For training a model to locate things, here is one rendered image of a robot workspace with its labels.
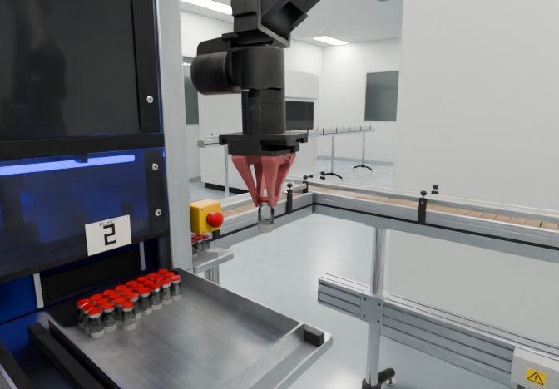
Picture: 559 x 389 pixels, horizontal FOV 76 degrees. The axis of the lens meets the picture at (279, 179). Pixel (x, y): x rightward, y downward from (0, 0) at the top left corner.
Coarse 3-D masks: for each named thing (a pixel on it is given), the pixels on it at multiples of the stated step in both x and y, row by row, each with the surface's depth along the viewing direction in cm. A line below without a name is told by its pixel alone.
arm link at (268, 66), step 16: (240, 48) 44; (256, 48) 42; (272, 48) 42; (240, 64) 44; (256, 64) 43; (272, 64) 43; (240, 80) 45; (256, 80) 43; (272, 80) 43; (256, 96) 44
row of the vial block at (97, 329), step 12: (180, 276) 72; (144, 288) 67; (156, 288) 67; (168, 288) 69; (180, 288) 71; (120, 300) 63; (132, 300) 64; (144, 300) 66; (156, 300) 68; (168, 300) 70; (96, 312) 59; (108, 312) 61; (120, 312) 62; (144, 312) 66; (96, 324) 59; (108, 324) 61; (120, 324) 63; (96, 336) 59
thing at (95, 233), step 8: (128, 216) 72; (88, 224) 66; (96, 224) 67; (104, 224) 68; (120, 224) 71; (128, 224) 72; (88, 232) 66; (96, 232) 67; (104, 232) 68; (120, 232) 71; (128, 232) 72; (88, 240) 66; (96, 240) 67; (104, 240) 69; (112, 240) 70; (120, 240) 71; (128, 240) 72; (88, 248) 66; (96, 248) 68; (104, 248) 69; (112, 248) 70
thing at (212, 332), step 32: (192, 288) 76; (224, 288) 70; (160, 320) 65; (192, 320) 65; (224, 320) 65; (256, 320) 65; (288, 320) 60; (96, 352) 56; (128, 352) 56; (160, 352) 56; (192, 352) 56; (224, 352) 56; (256, 352) 56; (288, 352) 56; (128, 384) 49; (160, 384) 49; (192, 384) 49; (224, 384) 45
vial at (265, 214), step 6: (264, 204) 48; (258, 210) 48; (264, 210) 48; (270, 210) 48; (258, 216) 49; (264, 216) 48; (270, 216) 48; (258, 222) 49; (264, 222) 48; (270, 222) 48; (258, 228) 49; (264, 228) 48; (270, 228) 48
